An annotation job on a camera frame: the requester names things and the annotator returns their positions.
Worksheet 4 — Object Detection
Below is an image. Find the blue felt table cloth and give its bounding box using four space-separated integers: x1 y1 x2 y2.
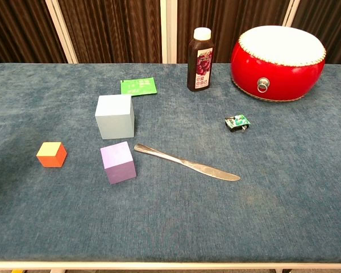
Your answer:
0 63 341 264

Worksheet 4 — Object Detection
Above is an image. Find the dark brown curtain panel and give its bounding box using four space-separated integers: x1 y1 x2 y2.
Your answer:
176 0 291 64
292 0 341 67
58 0 163 64
0 0 68 68

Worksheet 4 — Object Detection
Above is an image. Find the steel table knife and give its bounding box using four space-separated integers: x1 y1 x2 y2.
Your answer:
134 143 242 182

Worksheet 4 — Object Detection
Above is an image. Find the small green electronic module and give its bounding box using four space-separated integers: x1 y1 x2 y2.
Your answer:
224 114 251 134

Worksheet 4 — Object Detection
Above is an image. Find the small orange cube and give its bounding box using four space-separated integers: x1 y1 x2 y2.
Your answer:
36 142 68 168

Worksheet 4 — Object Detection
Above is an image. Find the flat green circuit board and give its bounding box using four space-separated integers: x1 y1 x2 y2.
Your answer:
120 77 158 97

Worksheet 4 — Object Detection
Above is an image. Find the purple wooden cube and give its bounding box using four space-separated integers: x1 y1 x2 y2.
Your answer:
99 141 138 185

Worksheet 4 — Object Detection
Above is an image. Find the large light blue cube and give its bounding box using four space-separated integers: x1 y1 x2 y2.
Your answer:
94 94 135 140

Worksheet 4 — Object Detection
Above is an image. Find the red drum white skin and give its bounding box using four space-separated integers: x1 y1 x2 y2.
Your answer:
230 25 327 102

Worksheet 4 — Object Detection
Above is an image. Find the dark juice bottle white cap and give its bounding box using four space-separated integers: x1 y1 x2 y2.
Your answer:
186 27 215 92

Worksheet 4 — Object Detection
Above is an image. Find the white partition post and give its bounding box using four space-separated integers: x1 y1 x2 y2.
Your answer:
281 0 301 28
44 0 79 64
160 0 178 64

